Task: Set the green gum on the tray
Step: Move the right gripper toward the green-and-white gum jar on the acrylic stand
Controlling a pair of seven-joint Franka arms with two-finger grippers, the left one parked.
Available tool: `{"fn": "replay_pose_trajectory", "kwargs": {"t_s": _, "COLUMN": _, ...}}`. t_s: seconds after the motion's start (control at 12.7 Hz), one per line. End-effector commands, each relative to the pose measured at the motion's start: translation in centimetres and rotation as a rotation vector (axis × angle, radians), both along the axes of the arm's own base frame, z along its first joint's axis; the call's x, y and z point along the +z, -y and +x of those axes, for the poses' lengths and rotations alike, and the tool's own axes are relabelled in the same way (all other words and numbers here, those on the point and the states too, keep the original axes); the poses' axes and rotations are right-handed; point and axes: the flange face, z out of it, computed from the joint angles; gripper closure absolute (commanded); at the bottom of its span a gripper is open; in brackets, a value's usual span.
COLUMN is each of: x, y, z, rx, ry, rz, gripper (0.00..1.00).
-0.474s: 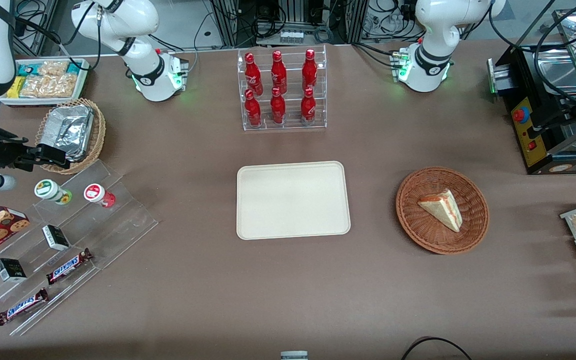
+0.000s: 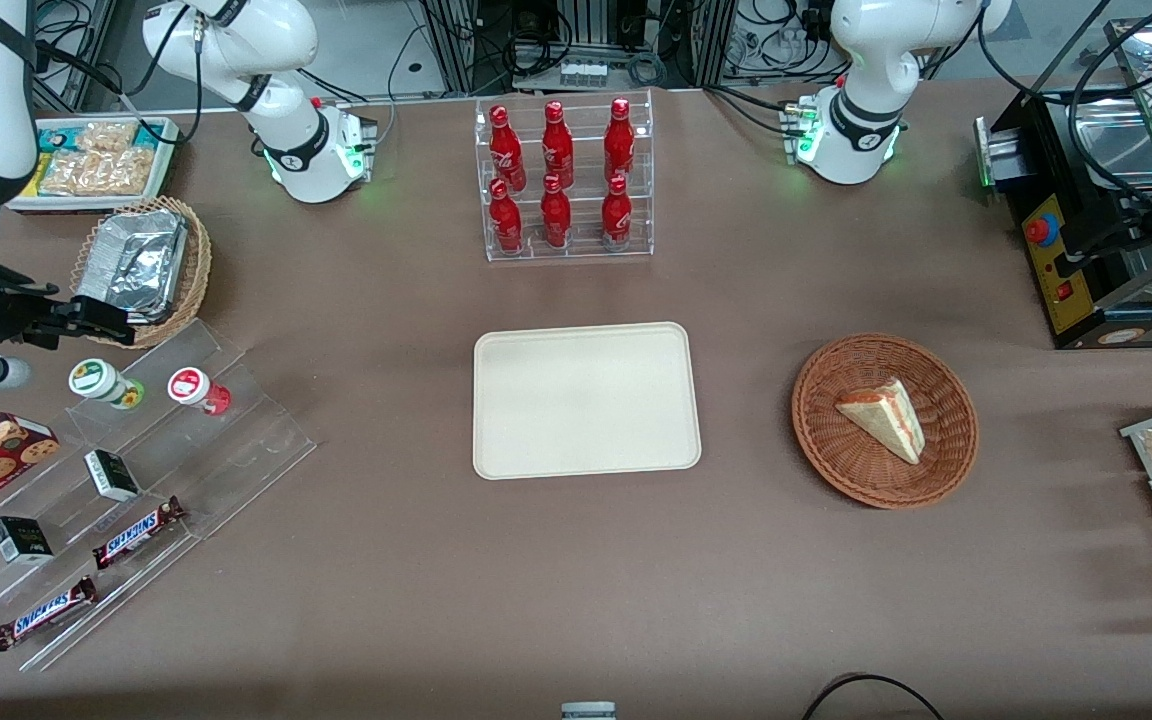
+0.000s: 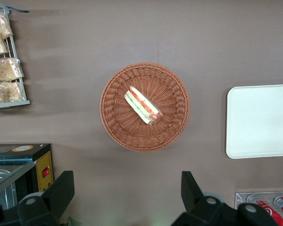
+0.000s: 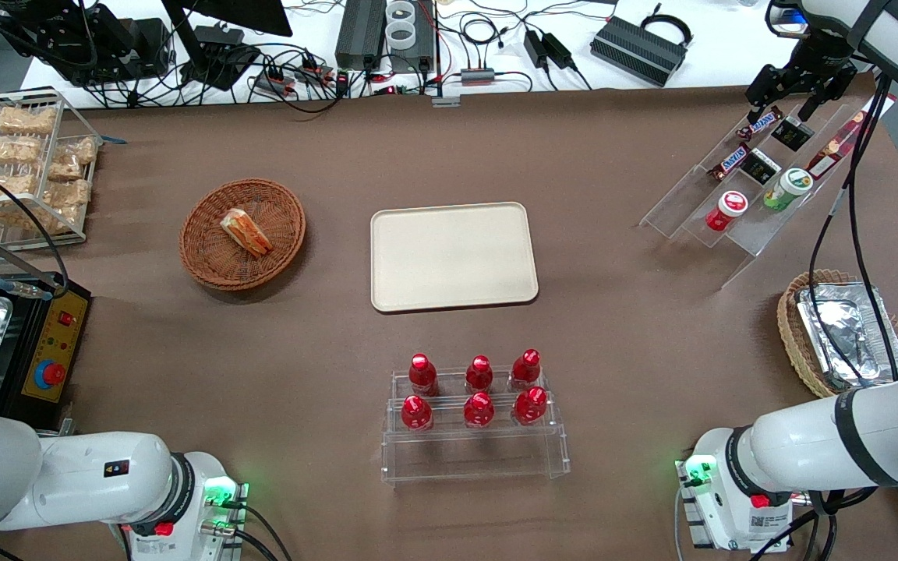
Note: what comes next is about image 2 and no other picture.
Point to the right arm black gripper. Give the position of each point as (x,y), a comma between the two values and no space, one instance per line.
(14,314)

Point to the green gum bottle white lid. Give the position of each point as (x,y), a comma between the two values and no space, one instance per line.
(104,383)

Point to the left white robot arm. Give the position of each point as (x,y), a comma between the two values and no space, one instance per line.
(866,100)

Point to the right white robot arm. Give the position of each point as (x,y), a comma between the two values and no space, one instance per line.
(286,130)

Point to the red gum bottle white lid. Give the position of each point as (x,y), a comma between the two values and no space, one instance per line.
(196,390)

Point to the white rectangular snack tray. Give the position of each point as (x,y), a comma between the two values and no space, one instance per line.
(168,150)

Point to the beige plastic tray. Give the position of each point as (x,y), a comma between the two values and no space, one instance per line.
(586,400)

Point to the silver foil container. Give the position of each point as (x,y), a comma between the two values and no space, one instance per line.
(131,260)

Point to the black food warmer yellow panel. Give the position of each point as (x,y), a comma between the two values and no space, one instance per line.
(1056,300)

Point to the stainless steel warmer pan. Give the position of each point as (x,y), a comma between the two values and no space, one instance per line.
(1121,145)

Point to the oval light wicker basket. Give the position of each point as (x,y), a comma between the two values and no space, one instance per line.
(198,270)

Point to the large clear cracker bag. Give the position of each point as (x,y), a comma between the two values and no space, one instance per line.
(96,172)

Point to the yellow snack packet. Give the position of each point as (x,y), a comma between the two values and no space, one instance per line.
(31,178)

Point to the small black box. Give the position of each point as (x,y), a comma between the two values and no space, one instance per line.
(21,540)
(112,476)

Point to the clear acrylic stepped stand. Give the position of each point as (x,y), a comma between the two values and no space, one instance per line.
(236,440)

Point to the small clear cracker bag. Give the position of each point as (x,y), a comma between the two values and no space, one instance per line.
(106,135)

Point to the teal snack packet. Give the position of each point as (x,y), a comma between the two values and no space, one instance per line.
(54,140)

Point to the brown Snickers bar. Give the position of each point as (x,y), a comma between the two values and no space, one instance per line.
(139,532)
(44,613)

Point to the triangular wrapped sandwich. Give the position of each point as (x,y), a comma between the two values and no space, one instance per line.
(886,418)

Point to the round brown wicker basket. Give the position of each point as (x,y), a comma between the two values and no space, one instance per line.
(836,440)

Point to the red cola bottle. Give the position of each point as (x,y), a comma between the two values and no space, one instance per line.
(555,215)
(505,218)
(619,140)
(505,150)
(557,145)
(616,215)

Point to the clear acrylic bottle rack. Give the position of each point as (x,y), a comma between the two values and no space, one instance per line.
(636,235)

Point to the grey power strip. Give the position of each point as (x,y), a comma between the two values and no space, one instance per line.
(584,73)

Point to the small grey block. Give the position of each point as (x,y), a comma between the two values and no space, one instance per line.
(588,711)

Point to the aluminium frame rack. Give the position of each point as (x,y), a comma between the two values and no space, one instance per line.
(586,25)

